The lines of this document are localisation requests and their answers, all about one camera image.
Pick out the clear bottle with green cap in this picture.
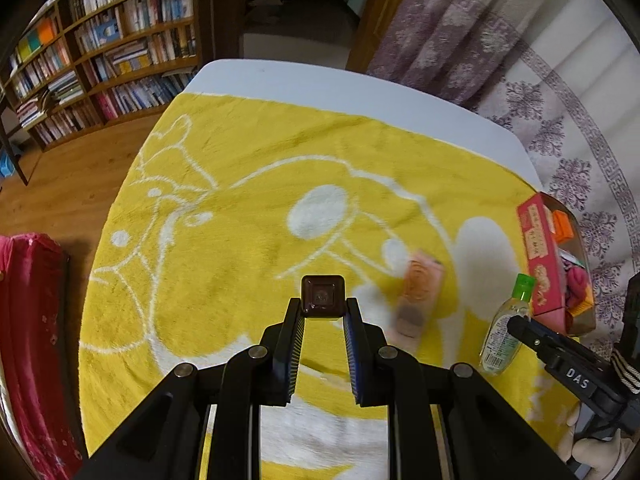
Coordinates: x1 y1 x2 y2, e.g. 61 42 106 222
479 273 537 375

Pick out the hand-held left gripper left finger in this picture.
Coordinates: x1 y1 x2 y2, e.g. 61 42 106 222
75 297 307 480

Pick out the dark wooden table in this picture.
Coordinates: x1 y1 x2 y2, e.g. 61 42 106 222
0 100 28 186

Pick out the small brown square box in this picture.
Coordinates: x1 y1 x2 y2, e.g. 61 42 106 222
300 275 346 318

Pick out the white floral sofa cover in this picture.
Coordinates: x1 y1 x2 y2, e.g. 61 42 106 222
470 0 640 341

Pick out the pink cardboard box container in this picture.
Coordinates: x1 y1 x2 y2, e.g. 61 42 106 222
516 191 598 336

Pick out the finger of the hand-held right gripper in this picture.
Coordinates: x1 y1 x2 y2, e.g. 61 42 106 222
506 316 608 368

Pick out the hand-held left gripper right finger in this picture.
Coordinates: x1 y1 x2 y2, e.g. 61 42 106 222
341 297 576 480

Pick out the pink knotted rope toy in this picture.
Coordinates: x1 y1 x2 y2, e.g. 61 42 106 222
562 260 593 306

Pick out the large orange toy cube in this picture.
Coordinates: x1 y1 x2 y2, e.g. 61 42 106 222
551 210 577 246

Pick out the pink plastic-wrapped packet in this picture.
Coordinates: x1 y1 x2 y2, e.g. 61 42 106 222
394 255 445 341

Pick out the mauve floral curtain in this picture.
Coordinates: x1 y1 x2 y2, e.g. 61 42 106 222
365 0 531 108

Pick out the wooden bookshelf with books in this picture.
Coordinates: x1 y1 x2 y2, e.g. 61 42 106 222
0 0 201 153

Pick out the yellow and white towel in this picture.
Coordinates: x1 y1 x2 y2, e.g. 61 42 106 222
77 91 586 480

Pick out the person's right hand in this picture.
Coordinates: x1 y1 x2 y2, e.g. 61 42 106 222
559 402 636 476

